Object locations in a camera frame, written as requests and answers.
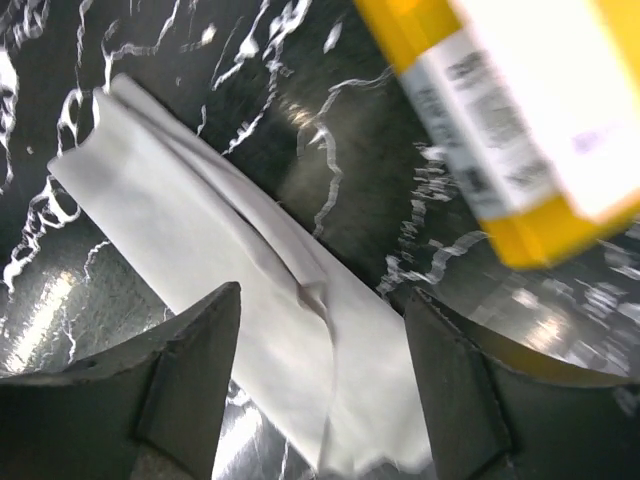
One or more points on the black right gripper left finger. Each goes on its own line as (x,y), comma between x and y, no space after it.
(148,408)

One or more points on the yellow binder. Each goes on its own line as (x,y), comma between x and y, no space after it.
(536,104)

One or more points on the grey underwear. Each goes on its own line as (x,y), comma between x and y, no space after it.
(321,355)

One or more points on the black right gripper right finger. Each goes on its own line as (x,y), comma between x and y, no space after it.
(496,409)

